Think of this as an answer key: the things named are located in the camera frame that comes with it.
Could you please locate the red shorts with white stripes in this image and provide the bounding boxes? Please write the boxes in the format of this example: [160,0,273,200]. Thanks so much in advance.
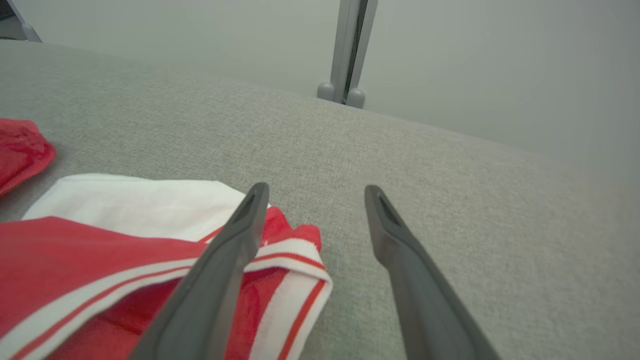
[0,118,57,197]

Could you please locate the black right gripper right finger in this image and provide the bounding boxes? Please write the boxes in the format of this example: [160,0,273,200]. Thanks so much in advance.
[364,185,503,360]

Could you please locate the grey fabric sofa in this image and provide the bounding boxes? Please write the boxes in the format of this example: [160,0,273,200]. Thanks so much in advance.
[0,40,640,360]

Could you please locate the grey partition post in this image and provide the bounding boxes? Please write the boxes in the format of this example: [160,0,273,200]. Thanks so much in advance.
[316,0,379,109]

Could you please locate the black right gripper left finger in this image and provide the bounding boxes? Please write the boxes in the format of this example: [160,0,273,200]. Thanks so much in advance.
[127,182,271,360]

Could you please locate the grey stand leg with caster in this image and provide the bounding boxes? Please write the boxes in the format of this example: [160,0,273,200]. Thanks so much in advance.
[0,0,42,44]

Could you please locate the red white basketball jersey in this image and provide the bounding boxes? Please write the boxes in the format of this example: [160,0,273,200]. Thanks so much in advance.
[0,173,333,360]

